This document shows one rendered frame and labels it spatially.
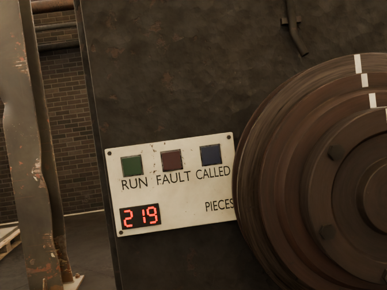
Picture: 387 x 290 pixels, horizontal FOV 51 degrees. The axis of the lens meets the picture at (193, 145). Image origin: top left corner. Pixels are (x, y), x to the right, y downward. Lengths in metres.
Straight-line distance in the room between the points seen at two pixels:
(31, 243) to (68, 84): 3.93
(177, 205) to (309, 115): 0.32
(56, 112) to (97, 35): 6.20
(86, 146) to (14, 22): 3.75
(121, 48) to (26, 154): 2.63
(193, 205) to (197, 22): 0.37
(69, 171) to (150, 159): 6.23
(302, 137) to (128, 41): 0.40
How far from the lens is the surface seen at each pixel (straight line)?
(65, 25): 6.66
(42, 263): 3.56
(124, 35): 0.87
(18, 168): 3.47
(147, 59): 0.86
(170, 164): 0.82
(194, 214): 0.85
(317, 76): 0.74
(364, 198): 0.68
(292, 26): 0.88
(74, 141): 6.99
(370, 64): 0.78
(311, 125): 0.69
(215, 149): 0.83
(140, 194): 0.84
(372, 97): 0.73
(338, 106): 0.71
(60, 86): 7.06
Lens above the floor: 1.27
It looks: 3 degrees down
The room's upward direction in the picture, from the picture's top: 8 degrees counter-clockwise
